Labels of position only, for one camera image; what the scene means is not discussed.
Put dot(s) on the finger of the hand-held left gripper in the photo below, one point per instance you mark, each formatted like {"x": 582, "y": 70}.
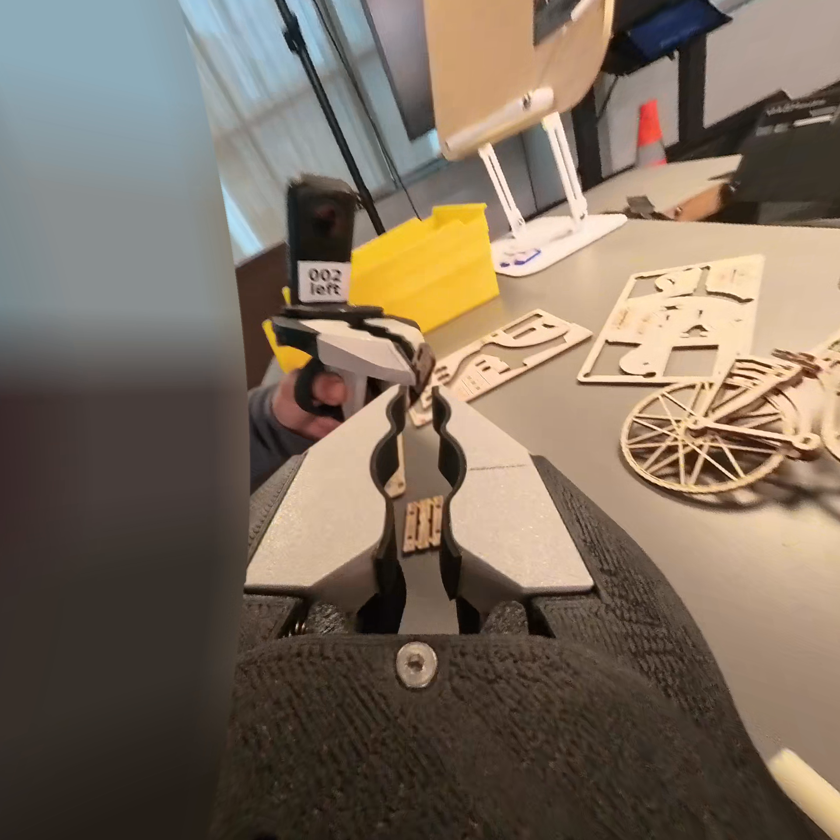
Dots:
{"x": 403, "y": 333}
{"x": 367, "y": 358}

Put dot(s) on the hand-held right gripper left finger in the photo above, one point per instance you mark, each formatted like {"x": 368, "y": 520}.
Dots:
{"x": 315, "y": 525}

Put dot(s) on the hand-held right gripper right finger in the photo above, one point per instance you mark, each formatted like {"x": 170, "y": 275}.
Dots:
{"x": 518, "y": 525}

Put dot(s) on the small wooden part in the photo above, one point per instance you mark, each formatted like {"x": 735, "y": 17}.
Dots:
{"x": 425, "y": 371}

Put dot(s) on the person's left forearm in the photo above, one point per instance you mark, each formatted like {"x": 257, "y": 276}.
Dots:
{"x": 269, "y": 446}

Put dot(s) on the laser-cut wooden parts sheet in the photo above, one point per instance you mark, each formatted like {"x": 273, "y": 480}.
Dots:
{"x": 476, "y": 377}
{"x": 396, "y": 476}
{"x": 735, "y": 279}

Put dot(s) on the wooden bicycle model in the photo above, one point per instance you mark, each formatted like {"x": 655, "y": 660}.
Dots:
{"x": 697, "y": 430}

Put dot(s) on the person's left hand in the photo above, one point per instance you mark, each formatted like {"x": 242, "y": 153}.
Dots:
{"x": 327, "y": 394}

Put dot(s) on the yellow storage bin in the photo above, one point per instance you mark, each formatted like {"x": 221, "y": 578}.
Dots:
{"x": 420, "y": 282}

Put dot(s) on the slotted wooden plank part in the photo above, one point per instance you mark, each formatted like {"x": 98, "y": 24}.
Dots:
{"x": 423, "y": 525}

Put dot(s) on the black tripod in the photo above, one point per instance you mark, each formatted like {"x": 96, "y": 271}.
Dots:
{"x": 328, "y": 111}

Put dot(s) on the black screen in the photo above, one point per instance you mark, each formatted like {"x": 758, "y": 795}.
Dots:
{"x": 407, "y": 65}

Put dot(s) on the white folding stand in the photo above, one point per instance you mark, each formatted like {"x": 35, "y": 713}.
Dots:
{"x": 564, "y": 236}

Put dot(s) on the pale wooden board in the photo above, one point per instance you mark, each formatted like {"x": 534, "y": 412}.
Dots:
{"x": 485, "y": 59}

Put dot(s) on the orange traffic cone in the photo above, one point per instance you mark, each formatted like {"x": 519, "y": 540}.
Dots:
{"x": 651, "y": 134}

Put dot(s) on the pale wax stick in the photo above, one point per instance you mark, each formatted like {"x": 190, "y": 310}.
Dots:
{"x": 804, "y": 787}

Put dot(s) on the blue panel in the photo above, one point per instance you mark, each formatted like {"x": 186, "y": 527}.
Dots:
{"x": 669, "y": 26}

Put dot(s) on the black case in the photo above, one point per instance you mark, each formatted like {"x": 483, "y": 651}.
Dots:
{"x": 787, "y": 157}

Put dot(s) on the black desk frame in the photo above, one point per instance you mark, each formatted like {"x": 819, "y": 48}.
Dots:
{"x": 689, "y": 85}

